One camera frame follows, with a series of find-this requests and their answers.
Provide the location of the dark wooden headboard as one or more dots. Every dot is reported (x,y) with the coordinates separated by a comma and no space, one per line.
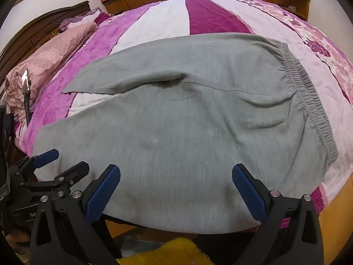
(33,30)

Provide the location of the lilac ruffled pillow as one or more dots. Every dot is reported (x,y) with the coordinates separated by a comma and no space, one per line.
(80,19)

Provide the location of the person's left hand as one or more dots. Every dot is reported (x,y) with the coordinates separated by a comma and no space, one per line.
(17,241)

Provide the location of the yellow fuzzy cloth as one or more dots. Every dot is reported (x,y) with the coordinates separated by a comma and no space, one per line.
(171,251)

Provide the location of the grey pants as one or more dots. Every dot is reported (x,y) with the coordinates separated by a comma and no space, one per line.
(179,143)

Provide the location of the pink crumpled quilt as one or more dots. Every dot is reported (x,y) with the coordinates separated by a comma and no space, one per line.
(49,58)

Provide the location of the bed with white sheet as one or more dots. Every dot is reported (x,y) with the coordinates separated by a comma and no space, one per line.
(198,16)

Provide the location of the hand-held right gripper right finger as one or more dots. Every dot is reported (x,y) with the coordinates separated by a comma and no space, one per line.
(248,194)

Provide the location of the magenta plush blanket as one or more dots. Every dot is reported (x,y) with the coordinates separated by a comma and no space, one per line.
(336,207)

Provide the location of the black phone stand pole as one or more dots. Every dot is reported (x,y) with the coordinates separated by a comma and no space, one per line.
(27,110)

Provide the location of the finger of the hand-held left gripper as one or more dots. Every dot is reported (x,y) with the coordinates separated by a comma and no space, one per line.
(73,172)
(47,156)

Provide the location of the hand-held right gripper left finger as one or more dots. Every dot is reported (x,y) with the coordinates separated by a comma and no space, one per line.
(103,194)

